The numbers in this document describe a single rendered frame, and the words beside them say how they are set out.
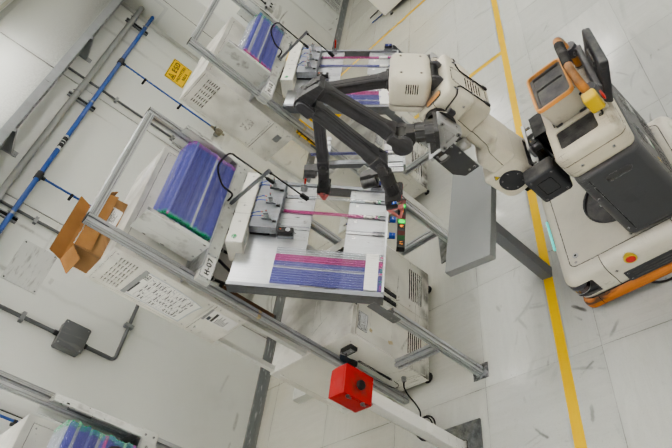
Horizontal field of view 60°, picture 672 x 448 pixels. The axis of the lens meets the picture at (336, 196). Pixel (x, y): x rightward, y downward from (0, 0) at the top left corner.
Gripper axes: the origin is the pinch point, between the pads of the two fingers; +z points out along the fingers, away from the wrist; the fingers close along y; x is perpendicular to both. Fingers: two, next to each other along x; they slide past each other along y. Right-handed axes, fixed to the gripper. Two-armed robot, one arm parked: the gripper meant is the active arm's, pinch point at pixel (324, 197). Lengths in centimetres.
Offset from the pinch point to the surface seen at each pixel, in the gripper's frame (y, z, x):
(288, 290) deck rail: 60, 1, -9
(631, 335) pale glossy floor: 72, -5, 135
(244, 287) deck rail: 60, 1, -29
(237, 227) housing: 31.6, -7.0, -37.8
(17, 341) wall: 54, 80, -171
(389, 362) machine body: 60, 54, 40
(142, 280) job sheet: 60, 3, -77
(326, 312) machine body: 39, 46, 5
